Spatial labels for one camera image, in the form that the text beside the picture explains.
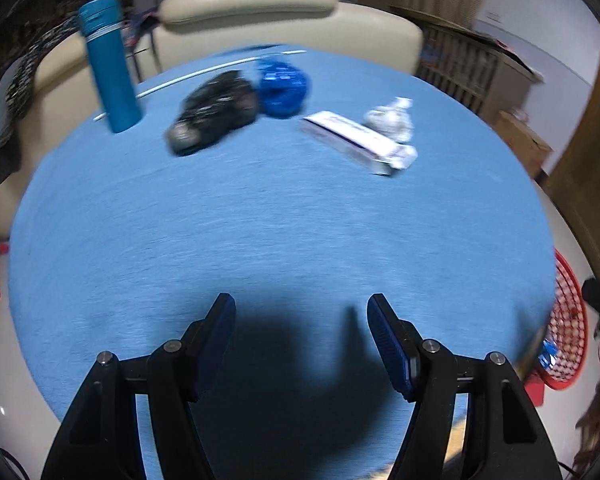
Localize black floral cloth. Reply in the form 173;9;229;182
0;15;81;121

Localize wooden slatted furniture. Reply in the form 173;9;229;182
390;5;546;121

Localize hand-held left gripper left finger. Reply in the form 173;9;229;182
40;292;237;480

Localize beige leather sofa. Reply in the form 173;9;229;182
0;0;425;241

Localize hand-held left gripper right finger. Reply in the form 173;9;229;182
367;293;563;480

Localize red mesh basket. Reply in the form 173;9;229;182
539;249;588;391

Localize cardboard box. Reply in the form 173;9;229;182
495;110;553;176

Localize blue thermos bottle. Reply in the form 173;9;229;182
77;0;143;134

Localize blue tablecloth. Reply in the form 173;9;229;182
8;45;556;480

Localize grey cloth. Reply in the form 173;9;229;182
0;55;31;148

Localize crumpled white plastic bag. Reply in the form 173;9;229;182
364;97;415;145

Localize black plastic bag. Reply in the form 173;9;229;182
166;71;259;157

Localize white and purple box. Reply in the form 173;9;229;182
300;111;418;177

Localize wooden door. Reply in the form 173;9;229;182
545;35;600;281

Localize white thin tube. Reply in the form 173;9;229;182
93;49;307;122

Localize blue plastic bag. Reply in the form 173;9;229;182
256;57;312;120

